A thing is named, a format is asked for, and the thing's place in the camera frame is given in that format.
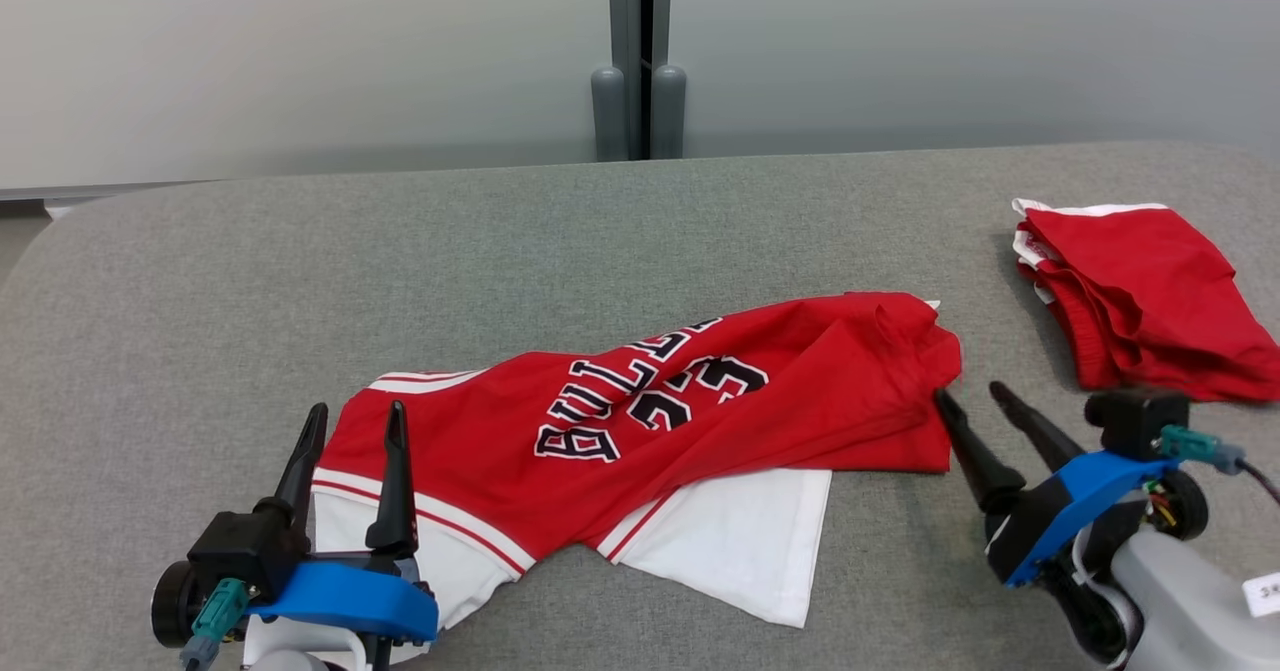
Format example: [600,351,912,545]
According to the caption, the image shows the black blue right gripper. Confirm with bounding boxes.
[935,383,1208,588]

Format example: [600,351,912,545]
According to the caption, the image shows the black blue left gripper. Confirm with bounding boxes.
[150,401,439,671]

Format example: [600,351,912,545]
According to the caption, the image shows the red shorts white trim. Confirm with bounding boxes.
[1010,198,1280,404]

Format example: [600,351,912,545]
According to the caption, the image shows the red basketball jersey white sleeves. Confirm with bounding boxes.
[243,291,963,667]

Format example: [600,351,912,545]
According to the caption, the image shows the teal plug left camera cable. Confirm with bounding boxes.
[178,579,251,671]

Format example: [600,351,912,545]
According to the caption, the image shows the teal plug camera cable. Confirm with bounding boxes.
[178,579,251,671]
[1160,428,1280,505]

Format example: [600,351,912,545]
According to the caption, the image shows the teal plug right camera cable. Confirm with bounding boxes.
[1160,428,1280,505]

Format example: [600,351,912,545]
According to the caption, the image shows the grey partition base rail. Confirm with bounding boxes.
[0,183,236,204]

